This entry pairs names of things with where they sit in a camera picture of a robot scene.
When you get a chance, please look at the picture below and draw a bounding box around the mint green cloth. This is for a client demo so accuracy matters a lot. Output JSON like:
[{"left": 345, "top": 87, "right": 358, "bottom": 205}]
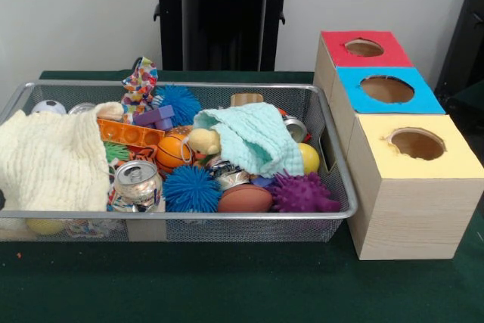
[{"left": 192, "top": 102, "right": 306, "bottom": 179}]

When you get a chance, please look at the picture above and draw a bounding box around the wooden box with three holes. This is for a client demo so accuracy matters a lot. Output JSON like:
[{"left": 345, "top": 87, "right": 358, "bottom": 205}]
[{"left": 312, "top": 30, "right": 484, "bottom": 262}]

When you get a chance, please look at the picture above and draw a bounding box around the yellow plush duck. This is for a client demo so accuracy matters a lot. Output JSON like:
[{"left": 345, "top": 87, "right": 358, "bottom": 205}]
[{"left": 188, "top": 128, "right": 222, "bottom": 157}]

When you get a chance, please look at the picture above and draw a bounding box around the brown toy football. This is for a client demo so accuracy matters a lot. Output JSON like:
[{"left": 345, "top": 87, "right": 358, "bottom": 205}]
[{"left": 217, "top": 185, "right": 274, "bottom": 213}]

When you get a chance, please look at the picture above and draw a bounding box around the blue rubber koosh ball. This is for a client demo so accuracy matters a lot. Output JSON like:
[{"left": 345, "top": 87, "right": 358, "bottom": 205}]
[
  {"left": 153, "top": 84, "right": 203, "bottom": 116},
  {"left": 162, "top": 165, "right": 223, "bottom": 213}
]

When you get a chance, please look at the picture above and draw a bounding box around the orange toy basketball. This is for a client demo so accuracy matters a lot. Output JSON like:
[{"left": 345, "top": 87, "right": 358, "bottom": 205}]
[{"left": 155, "top": 134, "right": 194, "bottom": 175}]

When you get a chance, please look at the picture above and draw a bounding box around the purple spiky ball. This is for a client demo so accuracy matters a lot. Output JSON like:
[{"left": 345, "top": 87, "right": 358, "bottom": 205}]
[{"left": 266, "top": 170, "right": 341, "bottom": 213}]

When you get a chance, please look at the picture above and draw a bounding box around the dented white soda can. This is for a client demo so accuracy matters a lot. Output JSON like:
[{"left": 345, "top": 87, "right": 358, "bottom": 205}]
[{"left": 112, "top": 159, "right": 164, "bottom": 213}]

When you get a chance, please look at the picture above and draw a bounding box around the multicoloured patterned cloth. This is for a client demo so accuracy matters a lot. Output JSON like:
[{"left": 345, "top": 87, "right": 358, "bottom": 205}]
[{"left": 120, "top": 57, "right": 160, "bottom": 114}]

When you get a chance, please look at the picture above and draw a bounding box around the dark green table cloth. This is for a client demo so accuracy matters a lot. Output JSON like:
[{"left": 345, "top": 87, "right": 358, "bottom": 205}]
[
  {"left": 0, "top": 69, "right": 484, "bottom": 323},
  {"left": 434, "top": 79, "right": 484, "bottom": 138}
]

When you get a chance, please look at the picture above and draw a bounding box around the cream knitted cloth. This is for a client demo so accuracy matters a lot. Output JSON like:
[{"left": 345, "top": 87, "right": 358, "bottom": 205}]
[{"left": 0, "top": 101, "right": 125, "bottom": 213}]

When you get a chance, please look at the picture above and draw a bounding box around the black stand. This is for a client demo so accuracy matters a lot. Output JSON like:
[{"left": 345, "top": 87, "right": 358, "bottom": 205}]
[{"left": 434, "top": 0, "right": 484, "bottom": 93}]

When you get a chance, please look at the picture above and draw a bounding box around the wire mesh bin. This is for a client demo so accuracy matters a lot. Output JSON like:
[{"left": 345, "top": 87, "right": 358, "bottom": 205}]
[{"left": 0, "top": 79, "right": 359, "bottom": 244}]

